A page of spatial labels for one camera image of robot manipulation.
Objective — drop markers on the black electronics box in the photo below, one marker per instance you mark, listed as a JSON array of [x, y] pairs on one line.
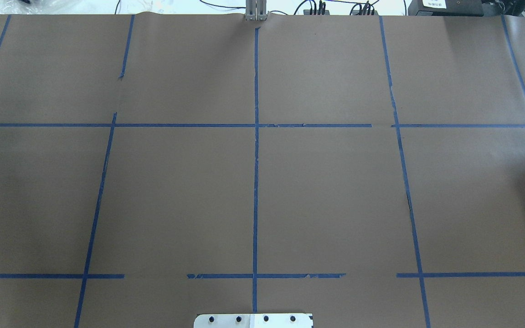
[[446, 8]]

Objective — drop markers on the brown paper table cover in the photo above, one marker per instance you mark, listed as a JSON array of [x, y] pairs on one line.
[[158, 169]]

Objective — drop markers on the aluminium frame post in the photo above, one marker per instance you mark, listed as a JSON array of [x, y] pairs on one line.
[[256, 10]]

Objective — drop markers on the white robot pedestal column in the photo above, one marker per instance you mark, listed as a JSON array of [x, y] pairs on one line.
[[254, 320]]

